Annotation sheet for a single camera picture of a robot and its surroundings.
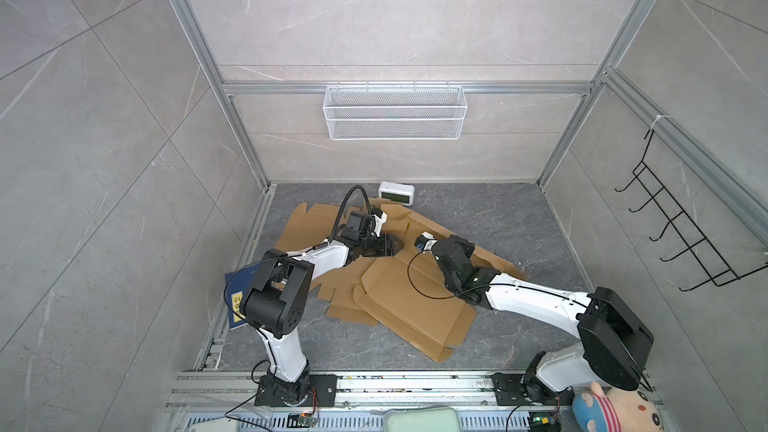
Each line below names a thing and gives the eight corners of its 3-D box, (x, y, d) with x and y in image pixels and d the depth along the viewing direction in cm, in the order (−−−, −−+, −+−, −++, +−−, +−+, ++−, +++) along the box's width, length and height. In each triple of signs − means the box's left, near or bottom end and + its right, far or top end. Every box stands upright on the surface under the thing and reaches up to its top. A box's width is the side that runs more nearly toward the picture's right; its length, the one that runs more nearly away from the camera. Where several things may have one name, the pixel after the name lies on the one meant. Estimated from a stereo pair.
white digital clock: (377, 203, 116) (377, 191, 111) (380, 191, 120) (380, 180, 115) (411, 208, 114) (412, 196, 109) (413, 196, 118) (415, 185, 113)
